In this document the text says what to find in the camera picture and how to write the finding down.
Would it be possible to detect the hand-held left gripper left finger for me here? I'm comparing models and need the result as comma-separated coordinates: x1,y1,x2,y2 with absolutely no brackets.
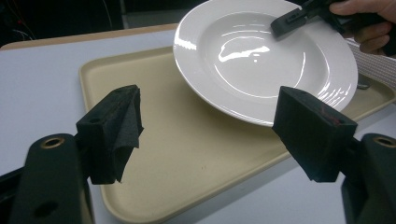
76,84,144,185

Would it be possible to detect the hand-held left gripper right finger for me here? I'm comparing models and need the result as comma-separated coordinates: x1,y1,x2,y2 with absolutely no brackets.
272,86,359,183

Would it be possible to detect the white round plate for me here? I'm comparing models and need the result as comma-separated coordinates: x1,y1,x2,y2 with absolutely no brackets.
173,0,359,127

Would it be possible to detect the beige plastic tray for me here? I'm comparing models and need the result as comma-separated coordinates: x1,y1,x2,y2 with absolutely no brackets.
78,46,396,224

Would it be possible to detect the grey striped placemat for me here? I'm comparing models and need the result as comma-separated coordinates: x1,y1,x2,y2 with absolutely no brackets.
345,39,396,91

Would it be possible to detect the bundle of floor cables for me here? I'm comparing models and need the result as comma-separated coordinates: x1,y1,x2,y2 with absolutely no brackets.
0,0,35,42

